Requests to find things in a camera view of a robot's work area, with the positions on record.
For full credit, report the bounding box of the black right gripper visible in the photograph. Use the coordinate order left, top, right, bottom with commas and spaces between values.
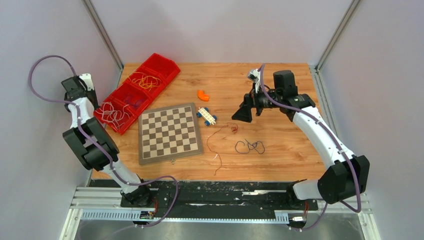
232, 82, 282, 123

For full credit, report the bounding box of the white wire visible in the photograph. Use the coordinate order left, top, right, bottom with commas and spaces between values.
99, 101, 133, 130

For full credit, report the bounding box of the red wire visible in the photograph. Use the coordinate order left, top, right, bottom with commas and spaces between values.
205, 121, 240, 176

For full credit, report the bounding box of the yellow wire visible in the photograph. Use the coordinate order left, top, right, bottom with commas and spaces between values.
132, 72, 163, 92

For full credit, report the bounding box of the orange pipe elbow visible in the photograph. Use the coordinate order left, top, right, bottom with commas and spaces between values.
197, 90, 210, 102

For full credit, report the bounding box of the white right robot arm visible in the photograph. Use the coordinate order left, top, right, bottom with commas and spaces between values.
231, 67, 370, 209

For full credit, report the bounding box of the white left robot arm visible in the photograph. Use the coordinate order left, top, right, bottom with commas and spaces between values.
61, 73, 153, 207

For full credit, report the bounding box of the red plastic bin tray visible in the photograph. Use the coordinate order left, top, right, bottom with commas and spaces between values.
93, 53, 181, 135

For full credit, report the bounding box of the white blue toy car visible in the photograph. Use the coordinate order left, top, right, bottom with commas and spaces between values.
196, 107, 217, 127

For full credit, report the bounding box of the wooden chessboard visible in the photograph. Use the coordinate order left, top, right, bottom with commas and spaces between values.
138, 102, 204, 166

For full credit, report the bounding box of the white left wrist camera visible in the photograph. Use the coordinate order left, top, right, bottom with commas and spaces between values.
79, 73, 95, 91

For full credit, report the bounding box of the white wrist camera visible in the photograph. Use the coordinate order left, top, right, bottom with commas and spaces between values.
247, 68, 261, 94
79, 73, 95, 91

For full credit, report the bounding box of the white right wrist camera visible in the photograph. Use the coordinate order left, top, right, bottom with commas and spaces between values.
247, 68, 261, 94

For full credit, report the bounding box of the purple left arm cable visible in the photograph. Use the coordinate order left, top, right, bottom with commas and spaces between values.
27, 55, 180, 229

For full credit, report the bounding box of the aluminium frame rail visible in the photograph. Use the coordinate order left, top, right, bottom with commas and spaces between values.
59, 187, 382, 240

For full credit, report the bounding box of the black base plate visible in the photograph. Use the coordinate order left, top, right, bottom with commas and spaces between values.
89, 180, 354, 220

